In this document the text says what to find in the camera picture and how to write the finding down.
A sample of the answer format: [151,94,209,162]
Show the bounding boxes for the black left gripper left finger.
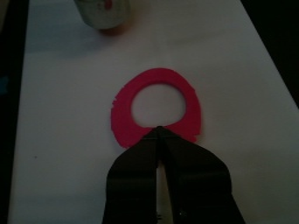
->
[101,126,161,224]

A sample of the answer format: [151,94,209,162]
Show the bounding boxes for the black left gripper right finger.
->
[157,125,248,224]

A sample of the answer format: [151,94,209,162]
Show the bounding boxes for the blue tape piece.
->
[0,75,9,95]

